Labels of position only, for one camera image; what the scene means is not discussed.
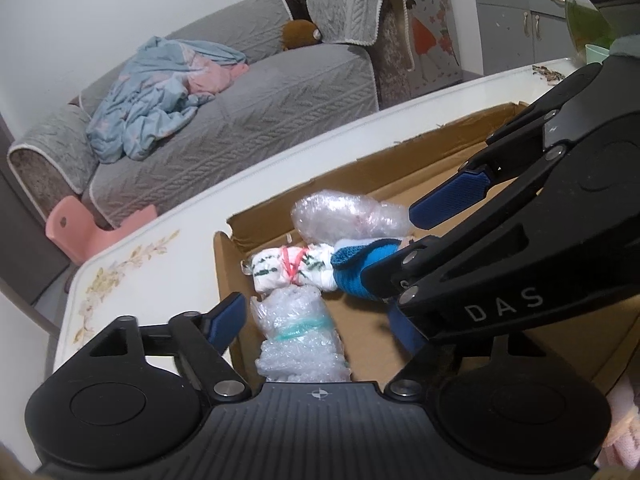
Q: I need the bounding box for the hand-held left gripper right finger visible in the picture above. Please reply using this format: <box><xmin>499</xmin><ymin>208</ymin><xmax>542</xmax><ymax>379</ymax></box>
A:
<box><xmin>382</xmin><ymin>305</ymin><xmax>516</xmax><ymax>403</ymax></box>

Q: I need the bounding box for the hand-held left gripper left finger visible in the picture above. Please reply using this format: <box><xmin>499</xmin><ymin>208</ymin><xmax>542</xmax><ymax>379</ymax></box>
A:
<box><xmin>87</xmin><ymin>292</ymin><xmax>251</xmax><ymax>403</ymax></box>

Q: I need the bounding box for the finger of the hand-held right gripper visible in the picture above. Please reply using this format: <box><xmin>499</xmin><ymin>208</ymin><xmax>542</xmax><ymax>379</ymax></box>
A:
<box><xmin>362</xmin><ymin>200</ymin><xmax>551</xmax><ymax>345</ymax></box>
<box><xmin>409</xmin><ymin>62</ymin><xmax>608</xmax><ymax>231</ymax></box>

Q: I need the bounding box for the brown cardboard box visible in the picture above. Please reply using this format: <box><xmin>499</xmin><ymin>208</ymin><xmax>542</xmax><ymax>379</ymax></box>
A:
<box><xmin>214</xmin><ymin>101</ymin><xmax>640</xmax><ymax>396</ymax></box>

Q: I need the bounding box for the blue knit sock bundle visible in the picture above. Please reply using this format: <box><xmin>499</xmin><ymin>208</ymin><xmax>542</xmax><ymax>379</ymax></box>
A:
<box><xmin>331</xmin><ymin>239</ymin><xmax>402</xmax><ymax>304</ymax></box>

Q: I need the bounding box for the white sock bundle red band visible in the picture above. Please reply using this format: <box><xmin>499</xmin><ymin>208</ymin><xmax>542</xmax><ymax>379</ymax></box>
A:
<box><xmin>242</xmin><ymin>242</ymin><xmax>341</xmax><ymax>293</ymax></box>

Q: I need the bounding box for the bubble wrap bundle green band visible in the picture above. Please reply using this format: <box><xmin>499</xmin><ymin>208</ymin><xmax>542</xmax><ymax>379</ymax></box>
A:
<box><xmin>250</xmin><ymin>287</ymin><xmax>354</xmax><ymax>384</ymax></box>

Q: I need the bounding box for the clear plastic wrapped bundle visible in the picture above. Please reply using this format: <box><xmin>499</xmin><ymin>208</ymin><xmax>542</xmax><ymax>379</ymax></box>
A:
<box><xmin>291</xmin><ymin>192</ymin><xmax>414</xmax><ymax>251</ymax></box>

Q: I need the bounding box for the sticker-decorated white refrigerator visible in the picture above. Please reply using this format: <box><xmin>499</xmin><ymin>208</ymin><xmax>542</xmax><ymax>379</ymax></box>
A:
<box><xmin>400</xmin><ymin>0</ymin><xmax>464</xmax><ymax>97</ymax></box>

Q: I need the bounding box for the glass fish bowl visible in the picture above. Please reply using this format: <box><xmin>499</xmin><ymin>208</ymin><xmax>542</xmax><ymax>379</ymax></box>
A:
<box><xmin>564</xmin><ymin>0</ymin><xmax>619</xmax><ymax>66</ymax></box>

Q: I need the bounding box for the pink plastic stool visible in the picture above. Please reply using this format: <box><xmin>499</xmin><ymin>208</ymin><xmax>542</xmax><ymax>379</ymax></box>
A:
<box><xmin>45</xmin><ymin>196</ymin><xmax>161</xmax><ymax>264</ymax></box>

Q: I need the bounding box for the grey quilted sofa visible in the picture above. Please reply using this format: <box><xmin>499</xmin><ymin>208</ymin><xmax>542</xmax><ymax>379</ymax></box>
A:
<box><xmin>6</xmin><ymin>0</ymin><xmax>416</xmax><ymax>231</ymax></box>

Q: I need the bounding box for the dark grey furniture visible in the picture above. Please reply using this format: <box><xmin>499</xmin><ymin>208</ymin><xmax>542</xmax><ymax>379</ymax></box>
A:
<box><xmin>0</xmin><ymin>110</ymin><xmax>71</xmax><ymax>311</ymax></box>

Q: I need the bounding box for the grey quilted armrest cover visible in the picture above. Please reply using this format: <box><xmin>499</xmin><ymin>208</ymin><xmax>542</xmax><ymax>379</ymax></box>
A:
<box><xmin>7</xmin><ymin>104</ymin><xmax>100</xmax><ymax>196</ymax></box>
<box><xmin>306</xmin><ymin>0</ymin><xmax>416</xmax><ymax>72</ymax></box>

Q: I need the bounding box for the brown plush toy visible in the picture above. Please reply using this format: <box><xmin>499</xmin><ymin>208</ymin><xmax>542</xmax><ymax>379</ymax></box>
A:
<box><xmin>281</xmin><ymin>19</ymin><xmax>323</xmax><ymax>52</ymax></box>

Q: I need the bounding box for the light blue blanket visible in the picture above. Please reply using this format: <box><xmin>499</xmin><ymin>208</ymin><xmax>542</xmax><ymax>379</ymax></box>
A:
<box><xmin>86</xmin><ymin>36</ymin><xmax>248</xmax><ymax>163</ymax></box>

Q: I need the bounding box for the person's pink clothing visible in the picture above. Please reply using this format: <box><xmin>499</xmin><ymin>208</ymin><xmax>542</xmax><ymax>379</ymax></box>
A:
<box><xmin>606</xmin><ymin>374</ymin><xmax>640</xmax><ymax>467</ymax></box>

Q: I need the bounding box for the pink cloth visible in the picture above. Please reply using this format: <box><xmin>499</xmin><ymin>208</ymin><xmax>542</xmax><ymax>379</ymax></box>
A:
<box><xmin>185</xmin><ymin>55</ymin><xmax>251</xmax><ymax>97</ymax></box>

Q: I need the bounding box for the grey cabinet with handles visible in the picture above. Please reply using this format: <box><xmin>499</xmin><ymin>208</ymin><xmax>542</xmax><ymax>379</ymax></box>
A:
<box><xmin>462</xmin><ymin>0</ymin><xmax>596</xmax><ymax>79</ymax></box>

